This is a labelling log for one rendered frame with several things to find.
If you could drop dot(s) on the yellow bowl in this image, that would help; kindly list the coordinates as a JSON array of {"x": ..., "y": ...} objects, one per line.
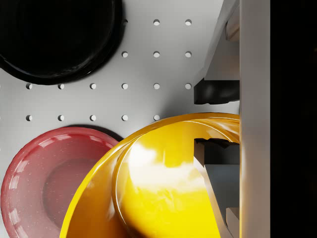
[{"x": 163, "y": 188}]

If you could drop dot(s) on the black plate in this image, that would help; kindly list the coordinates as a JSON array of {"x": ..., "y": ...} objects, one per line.
[{"x": 57, "y": 37}]

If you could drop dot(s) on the red plate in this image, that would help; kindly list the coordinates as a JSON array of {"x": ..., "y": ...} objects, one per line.
[{"x": 37, "y": 178}]

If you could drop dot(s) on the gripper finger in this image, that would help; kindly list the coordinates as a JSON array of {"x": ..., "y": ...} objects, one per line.
[
  {"x": 215, "y": 91},
  {"x": 218, "y": 153}
]

